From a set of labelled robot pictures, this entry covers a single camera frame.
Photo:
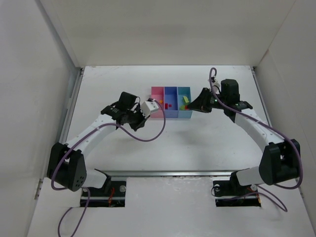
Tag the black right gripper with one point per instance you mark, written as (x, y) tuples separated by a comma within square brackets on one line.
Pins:
[(206, 100)]

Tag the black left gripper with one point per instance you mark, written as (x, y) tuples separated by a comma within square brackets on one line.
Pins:
[(138, 118)]

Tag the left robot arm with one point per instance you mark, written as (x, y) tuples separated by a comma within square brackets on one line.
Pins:
[(67, 163)]

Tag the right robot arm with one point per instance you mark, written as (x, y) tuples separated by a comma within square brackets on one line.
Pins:
[(280, 156)]

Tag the light blue plastic bin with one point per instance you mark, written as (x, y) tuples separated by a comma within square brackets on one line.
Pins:
[(184, 91)]

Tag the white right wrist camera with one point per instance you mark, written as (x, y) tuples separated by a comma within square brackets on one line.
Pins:
[(216, 85)]

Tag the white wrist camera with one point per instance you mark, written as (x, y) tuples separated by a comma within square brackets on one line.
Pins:
[(149, 107), (216, 85)]

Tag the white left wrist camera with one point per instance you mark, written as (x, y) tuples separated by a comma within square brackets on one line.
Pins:
[(149, 107)]

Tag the aluminium right rail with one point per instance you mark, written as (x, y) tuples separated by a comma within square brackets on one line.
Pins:
[(261, 96)]

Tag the aluminium rail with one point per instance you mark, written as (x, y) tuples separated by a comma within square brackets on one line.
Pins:
[(261, 96), (70, 103), (164, 173)]

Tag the aluminium left rail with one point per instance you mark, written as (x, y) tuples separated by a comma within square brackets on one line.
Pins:
[(70, 103)]

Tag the aluminium front rail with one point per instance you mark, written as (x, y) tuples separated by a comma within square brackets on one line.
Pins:
[(164, 173)]

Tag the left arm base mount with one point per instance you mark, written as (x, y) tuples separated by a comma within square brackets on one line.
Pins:
[(108, 193)]

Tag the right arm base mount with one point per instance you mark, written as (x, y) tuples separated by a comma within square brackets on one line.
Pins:
[(228, 195)]

